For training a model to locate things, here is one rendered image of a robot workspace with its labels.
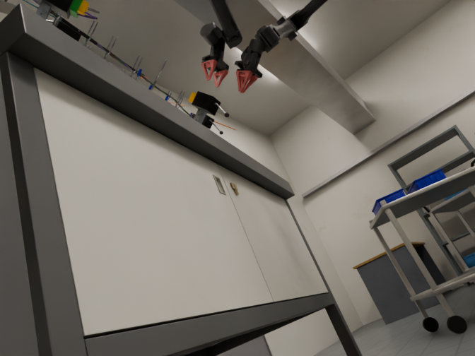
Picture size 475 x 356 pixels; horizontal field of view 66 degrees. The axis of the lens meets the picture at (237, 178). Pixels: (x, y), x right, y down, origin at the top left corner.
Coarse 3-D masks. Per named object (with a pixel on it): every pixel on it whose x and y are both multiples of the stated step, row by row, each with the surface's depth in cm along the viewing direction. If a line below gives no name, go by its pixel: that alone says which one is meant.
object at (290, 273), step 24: (240, 192) 106; (264, 192) 129; (240, 216) 96; (264, 216) 114; (288, 216) 141; (264, 240) 103; (288, 240) 123; (264, 264) 93; (288, 264) 110; (312, 264) 134; (288, 288) 99; (312, 288) 118
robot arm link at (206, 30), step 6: (210, 24) 143; (204, 30) 143; (210, 30) 142; (216, 30) 143; (222, 30) 150; (204, 36) 142; (210, 36) 143; (216, 36) 145; (222, 36) 145; (210, 42) 146; (216, 42) 146; (228, 42) 147; (234, 42) 147
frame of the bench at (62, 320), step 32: (0, 64) 51; (32, 96) 50; (32, 128) 47; (32, 160) 44; (32, 192) 42; (32, 224) 40; (32, 256) 39; (64, 256) 41; (32, 288) 37; (64, 288) 39; (64, 320) 37; (192, 320) 55; (224, 320) 63; (256, 320) 73; (288, 320) 137; (64, 352) 35; (96, 352) 38; (128, 352) 42; (160, 352) 46; (352, 352) 125
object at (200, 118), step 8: (200, 96) 106; (208, 96) 104; (192, 104) 106; (200, 104) 105; (208, 104) 104; (216, 104) 105; (200, 112) 106; (208, 112) 107; (224, 112) 103; (200, 120) 106
